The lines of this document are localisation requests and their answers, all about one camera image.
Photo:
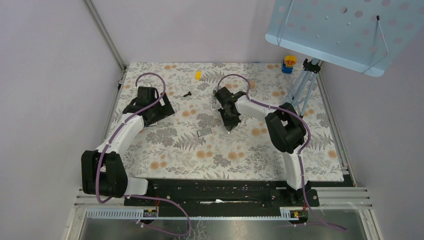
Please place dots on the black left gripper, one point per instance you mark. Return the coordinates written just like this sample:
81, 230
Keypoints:
162, 108

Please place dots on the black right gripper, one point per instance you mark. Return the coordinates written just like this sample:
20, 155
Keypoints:
229, 118

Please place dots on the grey metal staple strip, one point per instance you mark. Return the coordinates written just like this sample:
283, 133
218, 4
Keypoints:
203, 132

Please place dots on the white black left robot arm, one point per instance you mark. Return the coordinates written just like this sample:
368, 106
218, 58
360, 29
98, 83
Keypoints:
102, 169

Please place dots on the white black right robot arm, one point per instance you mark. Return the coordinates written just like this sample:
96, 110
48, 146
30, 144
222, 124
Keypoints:
286, 132

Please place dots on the round tan wooden piece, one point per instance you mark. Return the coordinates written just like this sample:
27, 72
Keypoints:
252, 84

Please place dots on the small black screw piece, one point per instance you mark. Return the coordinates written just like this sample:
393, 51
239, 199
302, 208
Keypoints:
187, 94

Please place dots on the floral patterned table mat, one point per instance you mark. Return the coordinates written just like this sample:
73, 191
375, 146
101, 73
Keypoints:
172, 149

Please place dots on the small yellow block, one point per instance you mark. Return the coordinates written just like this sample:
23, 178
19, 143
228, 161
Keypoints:
198, 75

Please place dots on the yellow blue toy figure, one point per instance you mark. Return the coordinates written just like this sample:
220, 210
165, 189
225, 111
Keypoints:
288, 64

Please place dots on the grey tripod stand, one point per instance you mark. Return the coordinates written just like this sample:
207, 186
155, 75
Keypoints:
301, 91

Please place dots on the light blue perforated metal board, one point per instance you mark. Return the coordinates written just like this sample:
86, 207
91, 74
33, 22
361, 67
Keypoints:
361, 35

